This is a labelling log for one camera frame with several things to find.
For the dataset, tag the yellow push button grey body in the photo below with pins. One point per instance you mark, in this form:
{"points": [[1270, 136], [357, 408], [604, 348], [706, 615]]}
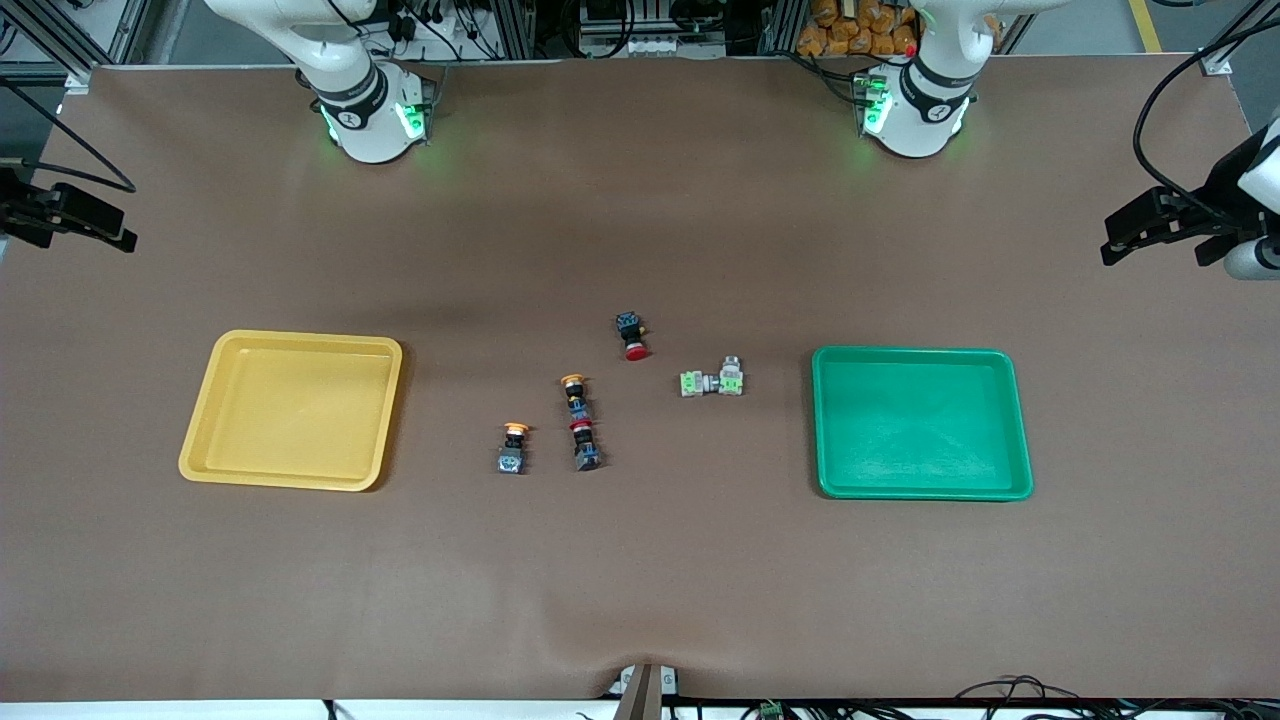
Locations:
{"points": [[512, 460]]}

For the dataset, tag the aluminium frame profile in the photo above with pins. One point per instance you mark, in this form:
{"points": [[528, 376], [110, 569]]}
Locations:
{"points": [[60, 45], [1235, 45]]}

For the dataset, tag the yellow plastic tray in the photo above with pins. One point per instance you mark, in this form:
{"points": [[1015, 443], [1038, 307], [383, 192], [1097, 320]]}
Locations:
{"points": [[290, 412]]}

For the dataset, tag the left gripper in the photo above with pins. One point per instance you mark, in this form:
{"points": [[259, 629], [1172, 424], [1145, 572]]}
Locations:
{"points": [[1221, 187]]}

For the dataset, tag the pile of orange objects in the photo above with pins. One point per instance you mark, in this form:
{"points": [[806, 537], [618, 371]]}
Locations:
{"points": [[850, 30]]}

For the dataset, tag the red mushroom button black body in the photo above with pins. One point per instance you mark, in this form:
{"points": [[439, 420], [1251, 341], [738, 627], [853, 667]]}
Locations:
{"points": [[635, 350]]}

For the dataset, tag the yellow push button black body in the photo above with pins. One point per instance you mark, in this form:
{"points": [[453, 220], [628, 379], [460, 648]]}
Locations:
{"points": [[577, 403]]}

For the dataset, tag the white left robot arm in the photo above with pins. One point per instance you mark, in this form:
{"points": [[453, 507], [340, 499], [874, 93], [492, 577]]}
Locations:
{"points": [[915, 115]]}

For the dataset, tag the green square push button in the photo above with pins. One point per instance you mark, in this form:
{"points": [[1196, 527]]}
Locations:
{"points": [[691, 384], [731, 381]]}

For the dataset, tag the brown table mat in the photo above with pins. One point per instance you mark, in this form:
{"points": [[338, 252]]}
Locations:
{"points": [[640, 570]]}

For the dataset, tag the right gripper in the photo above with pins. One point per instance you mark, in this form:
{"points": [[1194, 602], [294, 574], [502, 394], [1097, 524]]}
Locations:
{"points": [[12, 212]]}

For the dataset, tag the metal mount bracket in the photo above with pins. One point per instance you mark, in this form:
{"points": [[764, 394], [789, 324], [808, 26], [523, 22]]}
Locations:
{"points": [[645, 690]]}

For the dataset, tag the red push button blue body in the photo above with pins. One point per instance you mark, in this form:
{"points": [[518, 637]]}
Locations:
{"points": [[586, 455]]}

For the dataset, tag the green plastic tray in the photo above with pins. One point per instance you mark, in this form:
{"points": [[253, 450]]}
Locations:
{"points": [[920, 425]]}

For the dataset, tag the white power strip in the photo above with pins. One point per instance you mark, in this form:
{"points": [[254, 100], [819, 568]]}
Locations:
{"points": [[645, 46]]}

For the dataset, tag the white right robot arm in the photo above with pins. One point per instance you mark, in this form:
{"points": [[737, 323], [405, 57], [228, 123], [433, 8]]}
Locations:
{"points": [[360, 110]]}

